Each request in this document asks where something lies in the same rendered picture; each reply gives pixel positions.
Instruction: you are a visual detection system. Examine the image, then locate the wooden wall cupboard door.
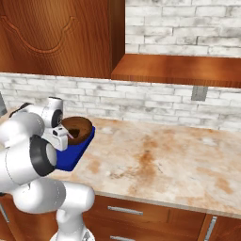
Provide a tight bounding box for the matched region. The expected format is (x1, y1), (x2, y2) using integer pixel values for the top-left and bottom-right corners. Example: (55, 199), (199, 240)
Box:
(0, 0), (111, 79)

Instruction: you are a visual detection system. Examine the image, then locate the wooden wall cupboard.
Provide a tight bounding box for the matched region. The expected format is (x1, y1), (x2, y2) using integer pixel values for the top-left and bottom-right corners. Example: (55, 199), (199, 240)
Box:
(0, 0), (127, 80)

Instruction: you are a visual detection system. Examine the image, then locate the wooden base cupboard door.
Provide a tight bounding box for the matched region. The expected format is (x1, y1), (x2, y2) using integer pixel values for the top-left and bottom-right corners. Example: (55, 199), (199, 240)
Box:
(197, 213), (241, 241)
(0, 193), (61, 241)

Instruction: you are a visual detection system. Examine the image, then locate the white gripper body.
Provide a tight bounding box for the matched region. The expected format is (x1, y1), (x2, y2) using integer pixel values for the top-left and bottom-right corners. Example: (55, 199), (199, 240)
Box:
(41, 133), (70, 153)

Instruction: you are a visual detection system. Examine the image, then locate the wooden wall shelf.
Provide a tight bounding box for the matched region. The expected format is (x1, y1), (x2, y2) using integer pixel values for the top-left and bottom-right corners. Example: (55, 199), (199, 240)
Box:
(110, 53), (241, 89)

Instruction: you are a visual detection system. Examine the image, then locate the silver cupboard door handle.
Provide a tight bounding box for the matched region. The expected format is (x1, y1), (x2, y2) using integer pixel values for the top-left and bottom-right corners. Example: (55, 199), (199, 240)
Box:
(0, 202), (10, 224)
(203, 215), (218, 241)

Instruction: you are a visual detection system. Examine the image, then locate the blue tray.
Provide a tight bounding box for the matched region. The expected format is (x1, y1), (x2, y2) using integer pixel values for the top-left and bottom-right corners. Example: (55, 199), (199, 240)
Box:
(55, 125), (96, 172)

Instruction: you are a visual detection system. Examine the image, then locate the silver drawer handle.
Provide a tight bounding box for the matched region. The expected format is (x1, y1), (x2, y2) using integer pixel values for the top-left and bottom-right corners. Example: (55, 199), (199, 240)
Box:
(109, 235), (137, 241)
(106, 205), (145, 217)

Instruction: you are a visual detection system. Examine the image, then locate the brown bowl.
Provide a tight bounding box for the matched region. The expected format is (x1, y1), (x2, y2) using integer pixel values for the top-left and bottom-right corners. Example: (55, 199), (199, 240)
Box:
(59, 116), (94, 147)

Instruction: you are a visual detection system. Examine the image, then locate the wooden drawer front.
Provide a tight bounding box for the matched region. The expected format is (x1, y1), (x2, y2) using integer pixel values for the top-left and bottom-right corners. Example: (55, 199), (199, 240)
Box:
(82, 216), (202, 241)
(84, 194), (208, 232)

